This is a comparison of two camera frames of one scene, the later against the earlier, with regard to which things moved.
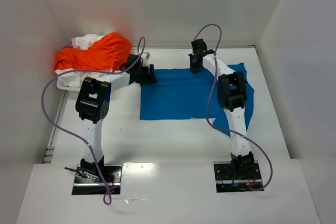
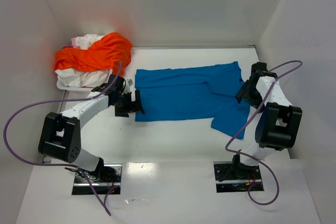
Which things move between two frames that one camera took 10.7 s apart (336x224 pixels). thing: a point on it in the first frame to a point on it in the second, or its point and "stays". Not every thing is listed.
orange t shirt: x=111 y=51 stays
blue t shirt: x=182 y=94 stays
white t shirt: x=74 y=79 stays
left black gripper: x=146 y=74 to x=128 y=104
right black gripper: x=196 y=61 to x=248 y=91
